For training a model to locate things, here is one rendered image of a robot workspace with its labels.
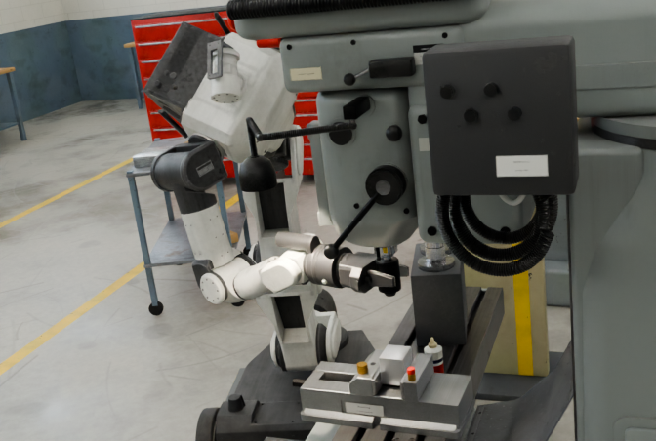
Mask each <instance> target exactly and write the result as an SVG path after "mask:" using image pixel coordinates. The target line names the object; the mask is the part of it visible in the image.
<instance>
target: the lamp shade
mask: <svg viewBox="0 0 656 441"><path fill-rule="evenodd" d="M239 182H240V189H241V190H242V191H244V192H260V191H265V190H269V189H272V188H274V187H276V186H277V178H276V172H275V169H274V167H273V165H272V163H271V161H270V159H268V158H266V157H264V156H263V155H258V156H254V157H253V156H249V157H247V158H246V159H245V160H244V161H243V162H242V163H241V164H240V170H239Z"/></svg>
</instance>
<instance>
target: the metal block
mask: <svg viewBox="0 0 656 441"><path fill-rule="evenodd" d="M412 361H413V360H412V350H411V346H404V345H391V344H388V345H387V347H386V348H385V350H384V351H383V353H382V354H381V356H380V357H379V362H380V371H381V380H382V383H384V384H394V385H400V381H401V380H402V378H403V376H404V375H405V373H406V371H407V368H408V367H409V366H410V365H411V363H412Z"/></svg>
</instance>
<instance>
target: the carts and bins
mask: <svg viewBox="0 0 656 441"><path fill-rule="evenodd" d="M188 139H189V137H187V138H186V139H185V138H184V137H179V138H171V139H163V140H161V139H160V138H158V139H154V142H153V143H152V144H151V146H150V147H149V148H146V149H145V150H143V151H142V152H140V153H139V154H137V155H136V156H134V157H133V162H134V166H133V167H132V168H131V169H130V170H129V171H127V174H126V178H128V182H129V187H130V192H131V197H132V202H133V207H134V213H135V218H136V223H137V228H138V233H139V237H140V243H141V248H142V253H143V262H144V265H143V268H145V273H146V278H147V283H148V288H149V292H150V298H151V304H150V306H149V308H148V310H149V312H150V313H151V314H152V315H156V316H157V315H160V314H161V313H162V311H163V309H164V306H163V304H162V302H160V301H158V297H157V293H156V288H155V282H154V277H153V272H152V268H153V267H157V266H166V265H175V264H176V265H182V264H184V263H193V261H194V259H195V257H194V254H193V251H192V249H191V246H190V243H189V240H188V237H187V233H186V230H185V225H184V222H183V219H182V218H177V219H175V218H174V212H173V207H172V201H171V195H170V192H166V191H164V196H165V201H166V207H167V212H168V218H169V220H168V222H167V224H166V226H165V227H164V229H163V231H162V233H161V235H160V236H159V238H158V240H157V242H156V243H155V245H154V247H153V249H152V251H151V252H150V253H149V251H148V247H147V241H146V236H145V231H144V221H143V216H142V211H141V206H140V200H139V195H138V191H137V186H136V180H135V177H140V176H148V175H150V167H151V164H152V161H153V160H154V158H155V157H156V156H157V155H159V154H161V153H162V152H164V151H166V150H168V149H170V148H171V147H173V146H175V145H177V144H180V143H187V142H188ZM233 167H234V173H235V179H236V186H237V192H238V199H239V205H240V211H238V212H229V213H228V212H227V211H226V201H225V195H224V188H223V182H222V181H220V182H219V183H217V184H216V187H217V192H218V198H219V204H220V210H221V215H222V219H223V222H224V225H225V230H226V234H227V237H228V240H229V243H230V246H231V247H233V248H235V249H237V246H238V242H239V239H240V235H241V232H242V228H243V230H244V236H245V243H246V246H245V247H244V249H243V254H245V255H247V256H248V255H249V252H250V250H251V247H252V245H251V240H250V233H249V226H248V221H247V211H246V208H245V201H244V199H243V192H242V190H241V189H240V182H239V173H238V163H236V162H234V161H233Z"/></svg>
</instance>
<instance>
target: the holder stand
mask: <svg viewBox="0 0 656 441"><path fill-rule="evenodd" d="M444 246H445V258H446V260H445V261H444V262H442V263H428V262H427V260H426V248H425V242H424V243H418V244H416V247H415V253H414V258H413V264H412V270H411V276H410V278H411V289H412V299H413V309H414V319H415V330H416V340H417V346H427V345H429V342H431V338H433V339H434V341H435V342H436V343H437V345H459V344H467V297H466V284H465V271H464V264H463V263H462V262H461V261H459V259H457V257H455V255H453V253H451V251H450V249H448V247H447V245H446V244H445V243H444Z"/></svg>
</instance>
